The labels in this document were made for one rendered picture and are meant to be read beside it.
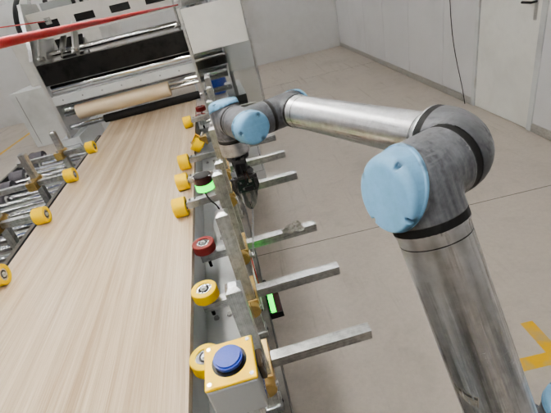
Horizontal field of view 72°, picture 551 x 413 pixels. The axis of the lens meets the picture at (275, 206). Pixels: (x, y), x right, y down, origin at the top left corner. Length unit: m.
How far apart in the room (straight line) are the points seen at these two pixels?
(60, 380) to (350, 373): 1.28
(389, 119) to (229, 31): 2.72
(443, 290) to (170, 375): 0.66
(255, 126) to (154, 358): 0.64
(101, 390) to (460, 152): 0.93
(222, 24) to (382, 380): 2.75
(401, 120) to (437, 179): 0.22
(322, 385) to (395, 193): 1.52
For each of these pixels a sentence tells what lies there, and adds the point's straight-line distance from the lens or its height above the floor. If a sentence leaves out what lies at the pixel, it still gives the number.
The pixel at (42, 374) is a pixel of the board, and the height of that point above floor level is 0.90.
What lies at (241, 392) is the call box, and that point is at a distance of 0.55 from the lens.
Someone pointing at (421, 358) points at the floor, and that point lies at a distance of 2.04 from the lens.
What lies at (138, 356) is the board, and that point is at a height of 0.90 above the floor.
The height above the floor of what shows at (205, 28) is 1.44.
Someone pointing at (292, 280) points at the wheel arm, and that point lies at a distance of 1.19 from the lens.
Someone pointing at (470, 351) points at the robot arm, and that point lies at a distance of 0.67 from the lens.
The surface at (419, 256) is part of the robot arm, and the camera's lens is 0.59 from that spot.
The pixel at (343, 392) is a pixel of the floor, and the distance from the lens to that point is 1.94.
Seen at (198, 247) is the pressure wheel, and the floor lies 0.91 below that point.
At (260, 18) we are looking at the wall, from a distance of 9.71.
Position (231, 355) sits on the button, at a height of 1.23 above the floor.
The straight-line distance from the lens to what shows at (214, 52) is 3.40.
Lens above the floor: 1.64
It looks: 30 degrees down
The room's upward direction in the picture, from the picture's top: 14 degrees counter-clockwise
